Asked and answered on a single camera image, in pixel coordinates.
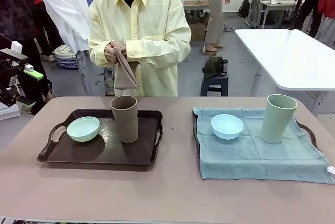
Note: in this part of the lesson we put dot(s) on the person's left hand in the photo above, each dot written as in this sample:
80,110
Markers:
123,51

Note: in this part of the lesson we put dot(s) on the bystander in black clothes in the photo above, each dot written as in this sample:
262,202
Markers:
310,1

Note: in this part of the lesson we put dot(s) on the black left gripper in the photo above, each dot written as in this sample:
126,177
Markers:
9,56

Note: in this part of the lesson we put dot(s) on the cardboard box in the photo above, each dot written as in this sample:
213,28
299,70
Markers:
197,32

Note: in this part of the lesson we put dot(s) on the black plastic serving tray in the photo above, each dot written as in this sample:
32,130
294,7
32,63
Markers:
195,132

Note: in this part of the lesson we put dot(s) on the person's right hand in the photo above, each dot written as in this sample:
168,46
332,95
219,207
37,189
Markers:
110,51

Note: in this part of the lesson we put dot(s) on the bystander in blue top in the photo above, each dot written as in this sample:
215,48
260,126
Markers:
216,12

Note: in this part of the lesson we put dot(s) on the beige cloth mat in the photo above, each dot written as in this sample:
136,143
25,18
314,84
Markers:
125,77

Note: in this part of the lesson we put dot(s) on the light green bowl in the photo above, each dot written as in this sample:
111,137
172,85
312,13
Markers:
83,129

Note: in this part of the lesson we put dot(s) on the person's left forearm yellow sleeve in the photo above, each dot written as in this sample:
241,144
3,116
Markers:
157,50

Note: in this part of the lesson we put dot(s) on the light green tall cup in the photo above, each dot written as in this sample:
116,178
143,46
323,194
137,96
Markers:
277,122

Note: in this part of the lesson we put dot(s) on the bystander in black patterned top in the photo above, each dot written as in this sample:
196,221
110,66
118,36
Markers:
15,12

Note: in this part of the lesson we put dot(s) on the blue cloth mat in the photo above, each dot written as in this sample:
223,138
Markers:
248,161

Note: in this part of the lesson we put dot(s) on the light blue bowl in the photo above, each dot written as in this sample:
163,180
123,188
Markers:
227,128

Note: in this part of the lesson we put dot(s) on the brown plastic serving tray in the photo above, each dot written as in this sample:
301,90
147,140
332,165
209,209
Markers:
86,153

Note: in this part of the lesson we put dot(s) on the person's right forearm yellow sleeve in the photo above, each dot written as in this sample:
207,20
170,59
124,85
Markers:
96,54

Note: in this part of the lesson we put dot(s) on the background workbench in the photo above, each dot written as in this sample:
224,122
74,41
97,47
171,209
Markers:
196,3

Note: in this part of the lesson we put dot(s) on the black backpack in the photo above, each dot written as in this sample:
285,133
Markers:
244,8

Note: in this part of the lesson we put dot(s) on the dark green bag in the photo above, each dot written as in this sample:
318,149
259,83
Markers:
212,67

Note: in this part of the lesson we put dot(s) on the person in yellow shirt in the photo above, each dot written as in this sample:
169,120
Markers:
146,17

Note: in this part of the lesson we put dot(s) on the brown tall cup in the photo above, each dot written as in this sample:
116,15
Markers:
127,127

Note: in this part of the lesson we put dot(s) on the bystander in white shirt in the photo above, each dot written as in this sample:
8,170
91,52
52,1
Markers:
65,12

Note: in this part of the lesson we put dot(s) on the blue plastic stool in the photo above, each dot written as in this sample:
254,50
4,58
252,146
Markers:
214,85

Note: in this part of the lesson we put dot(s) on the white table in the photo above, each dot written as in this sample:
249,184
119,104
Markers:
288,59

